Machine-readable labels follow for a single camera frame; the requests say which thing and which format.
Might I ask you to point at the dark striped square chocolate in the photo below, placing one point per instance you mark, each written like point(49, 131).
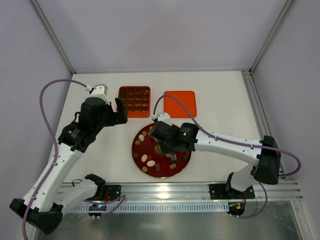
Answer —
point(178, 160)

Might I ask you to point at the brown rectangular chocolate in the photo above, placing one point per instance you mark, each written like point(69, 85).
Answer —
point(157, 167)

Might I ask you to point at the tan bar chocolate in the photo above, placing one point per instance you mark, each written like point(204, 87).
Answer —
point(172, 166)

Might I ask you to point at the orange box lid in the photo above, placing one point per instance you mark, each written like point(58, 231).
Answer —
point(174, 109)

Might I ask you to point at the round red plate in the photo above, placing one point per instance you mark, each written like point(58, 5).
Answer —
point(146, 147)

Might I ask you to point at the aluminium mounting rail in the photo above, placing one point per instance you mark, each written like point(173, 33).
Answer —
point(285, 190)

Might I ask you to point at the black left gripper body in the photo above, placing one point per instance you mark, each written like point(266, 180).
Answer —
point(113, 115)

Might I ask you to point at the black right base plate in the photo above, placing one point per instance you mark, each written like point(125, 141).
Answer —
point(217, 191)

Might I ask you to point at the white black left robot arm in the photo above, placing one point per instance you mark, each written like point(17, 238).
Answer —
point(43, 207)

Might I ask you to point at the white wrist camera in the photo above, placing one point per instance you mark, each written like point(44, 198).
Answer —
point(162, 117)
point(98, 91)

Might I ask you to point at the cream round chocolate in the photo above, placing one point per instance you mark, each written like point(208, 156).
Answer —
point(141, 137)

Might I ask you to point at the grey perforated cable tray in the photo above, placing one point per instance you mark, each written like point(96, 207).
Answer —
point(152, 207)

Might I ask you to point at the orange compartment chocolate box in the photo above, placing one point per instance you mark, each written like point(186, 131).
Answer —
point(136, 100)

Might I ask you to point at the white oval chocolate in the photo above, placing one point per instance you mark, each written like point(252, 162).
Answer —
point(151, 163)

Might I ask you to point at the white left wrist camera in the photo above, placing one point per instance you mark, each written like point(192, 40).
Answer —
point(98, 91)

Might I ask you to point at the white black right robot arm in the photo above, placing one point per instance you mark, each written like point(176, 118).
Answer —
point(261, 157)

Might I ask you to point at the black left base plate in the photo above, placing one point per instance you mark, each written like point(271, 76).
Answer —
point(111, 192)

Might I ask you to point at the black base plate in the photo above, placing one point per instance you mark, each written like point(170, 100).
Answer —
point(111, 192)
point(217, 191)

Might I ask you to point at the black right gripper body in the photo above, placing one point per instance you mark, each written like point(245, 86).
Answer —
point(165, 146)

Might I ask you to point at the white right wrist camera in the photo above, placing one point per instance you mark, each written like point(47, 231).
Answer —
point(162, 117)

